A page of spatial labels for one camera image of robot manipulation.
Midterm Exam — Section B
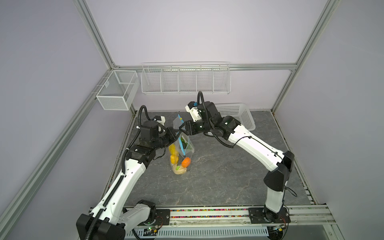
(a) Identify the long white wire shelf basket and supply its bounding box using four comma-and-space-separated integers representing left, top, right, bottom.
141, 62, 232, 95

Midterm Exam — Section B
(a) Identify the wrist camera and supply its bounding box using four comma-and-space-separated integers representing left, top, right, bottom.
156, 116, 166, 126
185, 101, 202, 122

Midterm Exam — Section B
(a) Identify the clear zip top bag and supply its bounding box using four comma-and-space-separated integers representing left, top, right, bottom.
168, 131, 195, 175

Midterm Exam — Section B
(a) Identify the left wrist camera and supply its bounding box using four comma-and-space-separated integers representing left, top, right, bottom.
156, 116, 166, 126

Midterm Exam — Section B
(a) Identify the yellow toy banana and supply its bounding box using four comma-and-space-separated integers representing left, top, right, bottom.
169, 144, 179, 156

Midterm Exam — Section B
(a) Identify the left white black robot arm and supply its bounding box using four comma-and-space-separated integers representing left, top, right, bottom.
76, 105, 180, 240

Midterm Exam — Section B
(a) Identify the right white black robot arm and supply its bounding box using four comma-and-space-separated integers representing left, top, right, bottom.
180, 102, 295, 223

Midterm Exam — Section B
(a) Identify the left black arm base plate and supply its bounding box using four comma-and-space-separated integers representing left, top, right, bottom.
139, 209, 171, 226

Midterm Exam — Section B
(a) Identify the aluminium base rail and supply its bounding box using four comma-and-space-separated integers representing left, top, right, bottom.
80, 204, 337, 230

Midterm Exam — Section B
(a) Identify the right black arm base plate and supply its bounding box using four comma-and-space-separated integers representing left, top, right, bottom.
248, 207, 291, 224

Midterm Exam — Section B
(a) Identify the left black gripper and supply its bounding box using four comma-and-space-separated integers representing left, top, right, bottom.
152, 126, 182, 150

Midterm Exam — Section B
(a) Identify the small white mesh box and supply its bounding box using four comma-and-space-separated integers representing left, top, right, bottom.
96, 70, 140, 111

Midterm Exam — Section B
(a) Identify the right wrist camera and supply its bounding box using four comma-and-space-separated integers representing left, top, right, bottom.
185, 101, 202, 122

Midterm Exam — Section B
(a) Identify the white plastic perforated basket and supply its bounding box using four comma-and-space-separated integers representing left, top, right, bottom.
216, 103, 256, 131

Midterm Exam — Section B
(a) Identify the orange toy carrot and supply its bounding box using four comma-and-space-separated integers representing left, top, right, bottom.
181, 157, 192, 168

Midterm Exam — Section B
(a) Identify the beige round toy bun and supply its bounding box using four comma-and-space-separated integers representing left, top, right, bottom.
172, 166, 187, 175

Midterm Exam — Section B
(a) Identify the green leafy toy vegetable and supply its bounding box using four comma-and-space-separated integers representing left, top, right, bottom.
179, 138, 193, 151

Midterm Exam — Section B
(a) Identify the yellow toy lemon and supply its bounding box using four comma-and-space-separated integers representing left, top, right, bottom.
170, 155, 179, 165

